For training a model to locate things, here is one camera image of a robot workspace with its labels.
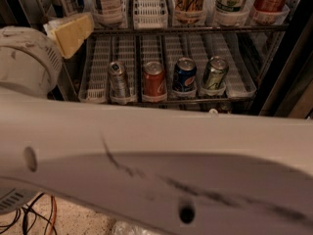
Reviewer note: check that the empty white middle left tray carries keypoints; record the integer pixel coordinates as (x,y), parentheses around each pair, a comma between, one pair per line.
(94,83)

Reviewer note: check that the red coke can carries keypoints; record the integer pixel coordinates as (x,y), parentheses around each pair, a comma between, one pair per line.
(154,79)

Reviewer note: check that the green soda can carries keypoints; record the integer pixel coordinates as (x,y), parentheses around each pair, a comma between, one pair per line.
(214,73)

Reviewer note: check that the brown bottle white cap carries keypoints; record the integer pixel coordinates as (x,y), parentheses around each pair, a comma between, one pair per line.
(213,111)

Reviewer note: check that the gold tall can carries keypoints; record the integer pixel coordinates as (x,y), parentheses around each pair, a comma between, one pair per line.
(188,11)

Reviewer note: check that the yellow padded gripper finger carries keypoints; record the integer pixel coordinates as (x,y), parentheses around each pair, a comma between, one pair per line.
(69,33)

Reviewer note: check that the blue pepsi can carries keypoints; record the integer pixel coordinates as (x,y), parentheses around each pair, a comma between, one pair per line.
(184,75)

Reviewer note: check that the silver slim can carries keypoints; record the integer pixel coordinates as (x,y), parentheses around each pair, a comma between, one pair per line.
(119,80)

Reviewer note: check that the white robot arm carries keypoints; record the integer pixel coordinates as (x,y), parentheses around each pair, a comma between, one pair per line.
(175,172)

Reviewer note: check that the white label bottle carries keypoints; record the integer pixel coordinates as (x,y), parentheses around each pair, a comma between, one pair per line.
(108,12)

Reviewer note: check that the clear plastic bag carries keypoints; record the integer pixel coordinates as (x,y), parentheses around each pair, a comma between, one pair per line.
(124,228)

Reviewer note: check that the empty white top tray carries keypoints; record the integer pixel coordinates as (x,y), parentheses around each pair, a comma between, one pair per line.
(150,14)

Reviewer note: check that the brown can rear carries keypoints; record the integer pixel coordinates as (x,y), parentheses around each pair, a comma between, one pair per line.
(224,107)

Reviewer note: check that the stainless steel fridge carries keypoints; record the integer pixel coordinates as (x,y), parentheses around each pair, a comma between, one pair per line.
(277,66)

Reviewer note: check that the top wire shelf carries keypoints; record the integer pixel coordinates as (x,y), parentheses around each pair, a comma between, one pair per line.
(187,30)

